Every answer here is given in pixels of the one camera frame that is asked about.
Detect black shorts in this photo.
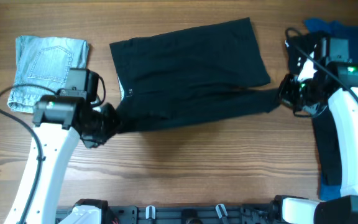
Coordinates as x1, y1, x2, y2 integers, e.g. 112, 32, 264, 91
110, 18, 278, 133

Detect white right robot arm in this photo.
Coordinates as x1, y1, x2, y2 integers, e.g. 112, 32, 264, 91
274, 62, 358, 223

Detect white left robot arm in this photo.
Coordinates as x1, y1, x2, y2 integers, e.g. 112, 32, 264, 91
5, 95, 119, 223

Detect black garment in pile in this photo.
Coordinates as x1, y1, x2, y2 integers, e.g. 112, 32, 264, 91
284, 30, 344, 187

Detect blue garment in pile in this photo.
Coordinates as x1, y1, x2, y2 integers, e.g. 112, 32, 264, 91
304, 18, 358, 200

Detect folded light blue jeans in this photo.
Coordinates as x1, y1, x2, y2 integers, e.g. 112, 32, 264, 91
7, 35, 89, 113

